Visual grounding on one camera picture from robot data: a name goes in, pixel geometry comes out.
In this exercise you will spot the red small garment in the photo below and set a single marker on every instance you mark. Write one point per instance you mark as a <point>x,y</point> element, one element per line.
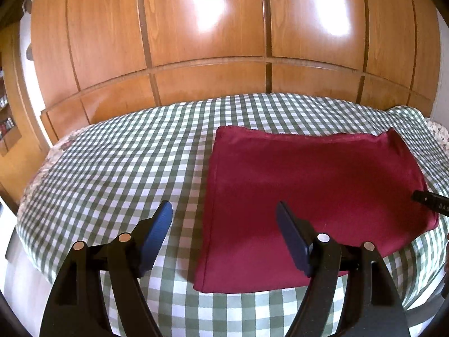
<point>298,182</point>

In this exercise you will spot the floral bedspread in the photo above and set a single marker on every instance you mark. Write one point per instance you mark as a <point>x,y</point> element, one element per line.
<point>440,130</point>

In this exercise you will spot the wooden bed headboard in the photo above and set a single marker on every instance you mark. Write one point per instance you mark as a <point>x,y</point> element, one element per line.
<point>210,84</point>

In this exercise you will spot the wooden shelf unit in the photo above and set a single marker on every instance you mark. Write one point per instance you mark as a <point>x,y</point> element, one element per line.
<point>14,168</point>

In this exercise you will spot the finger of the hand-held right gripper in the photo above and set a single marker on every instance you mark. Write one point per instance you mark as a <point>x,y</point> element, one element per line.
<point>431,200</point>

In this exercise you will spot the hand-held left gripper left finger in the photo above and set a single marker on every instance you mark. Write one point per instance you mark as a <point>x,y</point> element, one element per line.
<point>158,235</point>

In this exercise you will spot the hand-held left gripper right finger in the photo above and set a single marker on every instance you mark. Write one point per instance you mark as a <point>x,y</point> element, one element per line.
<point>293,242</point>

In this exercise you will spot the wooden wardrobe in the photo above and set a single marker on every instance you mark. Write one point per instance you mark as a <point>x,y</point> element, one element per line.
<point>210,17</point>

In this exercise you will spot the green checkered cloth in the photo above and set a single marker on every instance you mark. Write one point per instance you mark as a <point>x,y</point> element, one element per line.
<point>122,168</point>

